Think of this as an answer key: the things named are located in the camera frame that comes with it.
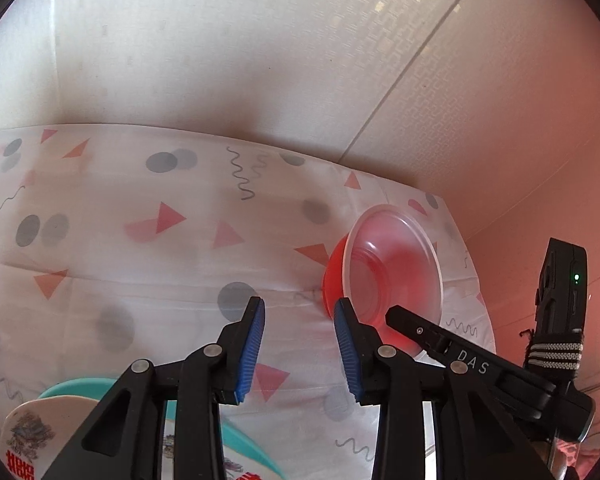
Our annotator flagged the patterned white tablecloth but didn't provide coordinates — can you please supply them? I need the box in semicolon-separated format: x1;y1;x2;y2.
0;125;494;479

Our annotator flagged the teal plastic plate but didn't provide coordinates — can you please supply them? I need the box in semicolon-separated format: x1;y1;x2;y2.
36;377;289;480

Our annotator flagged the red plastic bowl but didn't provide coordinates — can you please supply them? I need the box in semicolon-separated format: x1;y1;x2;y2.
322;204;443;356

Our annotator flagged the large white dragon plate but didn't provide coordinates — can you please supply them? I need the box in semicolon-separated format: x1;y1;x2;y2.
0;396;276;479

